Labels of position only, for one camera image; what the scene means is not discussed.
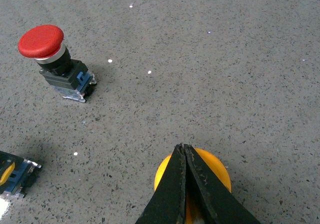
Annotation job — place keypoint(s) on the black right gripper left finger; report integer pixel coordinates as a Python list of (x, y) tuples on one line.
[(168, 203)]

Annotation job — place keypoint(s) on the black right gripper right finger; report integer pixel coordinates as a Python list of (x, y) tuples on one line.
[(217, 205)]

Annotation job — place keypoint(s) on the yellow mushroom push button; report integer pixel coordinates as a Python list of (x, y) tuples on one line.
[(193, 213)]

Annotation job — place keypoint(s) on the green mushroom push button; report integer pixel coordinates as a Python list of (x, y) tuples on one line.
[(17, 174)]

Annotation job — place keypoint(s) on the red mushroom push button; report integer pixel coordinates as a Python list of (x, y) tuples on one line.
[(70, 77)]

